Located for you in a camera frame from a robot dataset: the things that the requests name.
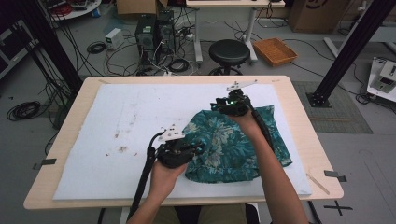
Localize white power supply box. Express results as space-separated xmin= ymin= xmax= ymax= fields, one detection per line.
xmin=105 ymin=27 xmax=125 ymax=50

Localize white foam mat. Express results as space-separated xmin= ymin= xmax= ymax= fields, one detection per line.
xmin=52 ymin=82 xmax=313 ymax=201

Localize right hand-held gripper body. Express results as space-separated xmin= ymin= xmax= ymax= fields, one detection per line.
xmin=218 ymin=79 xmax=259 ymax=117

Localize black computer tower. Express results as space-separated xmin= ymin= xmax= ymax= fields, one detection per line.
xmin=134 ymin=13 xmax=158 ymax=64
xmin=155 ymin=9 xmax=177 ymax=60

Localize black aluminium post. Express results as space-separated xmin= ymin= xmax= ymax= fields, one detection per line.
xmin=15 ymin=0 xmax=83 ymax=94
xmin=306 ymin=0 xmax=396 ymax=108

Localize person's right hand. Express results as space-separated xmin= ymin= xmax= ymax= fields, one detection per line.
xmin=228 ymin=109 xmax=262 ymax=138

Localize grey floor mat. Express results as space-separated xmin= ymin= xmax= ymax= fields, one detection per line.
xmin=291 ymin=80 xmax=374 ymax=134

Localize white device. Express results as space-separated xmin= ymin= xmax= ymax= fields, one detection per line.
xmin=366 ymin=56 xmax=396 ymax=104

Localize person's legs in olive trousers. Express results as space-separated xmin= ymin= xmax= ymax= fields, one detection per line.
xmin=152 ymin=203 xmax=250 ymax=224

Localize left gripper black sleeved cable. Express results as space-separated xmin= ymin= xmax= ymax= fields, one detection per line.
xmin=125 ymin=132 xmax=165 ymax=224

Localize small black cable coil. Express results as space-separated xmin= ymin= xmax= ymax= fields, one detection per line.
xmin=86 ymin=41 xmax=107 ymax=55

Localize round white table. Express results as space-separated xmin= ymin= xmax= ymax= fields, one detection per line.
xmin=46 ymin=0 xmax=103 ymax=21

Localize person's left hand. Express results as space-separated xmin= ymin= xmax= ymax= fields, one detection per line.
xmin=148 ymin=161 xmax=189 ymax=203

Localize large black cable coil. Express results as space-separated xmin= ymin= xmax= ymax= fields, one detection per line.
xmin=6 ymin=101 xmax=42 ymax=121

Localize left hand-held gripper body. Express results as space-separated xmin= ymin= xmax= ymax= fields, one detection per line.
xmin=155 ymin=124 xmax=199 ymax=170

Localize white desk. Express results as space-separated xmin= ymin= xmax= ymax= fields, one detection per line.
xmin=185 ymin=0 xmax=287 ymax=64

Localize small cardboard box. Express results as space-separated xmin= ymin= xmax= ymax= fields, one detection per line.
xmin=116 ymin=0 xmax=169 ymax=16

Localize thin wooden stick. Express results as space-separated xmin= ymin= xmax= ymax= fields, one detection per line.
xmin=306 ymin=173 xmax=331 ymax=196

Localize black round stool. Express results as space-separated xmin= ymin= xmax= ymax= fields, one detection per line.
xmin=207 ymin=39 xmax=251 ymax=77

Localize teal floral short-sleeved shirt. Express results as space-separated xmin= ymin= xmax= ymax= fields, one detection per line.
xmin=183 ymin=105 xmax=293 ymax=184

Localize large cardboard box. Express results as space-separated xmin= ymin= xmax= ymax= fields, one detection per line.
xmin=288 ymin=0 xmax=359 ymax=35

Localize black tape cross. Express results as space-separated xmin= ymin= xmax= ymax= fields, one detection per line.
xmin=322 ymin=200 xmax=354 ymax=217

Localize dark tape strip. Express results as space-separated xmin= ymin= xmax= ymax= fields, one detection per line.
xmin=323 ymin=170 xmax=347 ymax=183
xmin=32 ymin=158 xmax=58 ymax=171

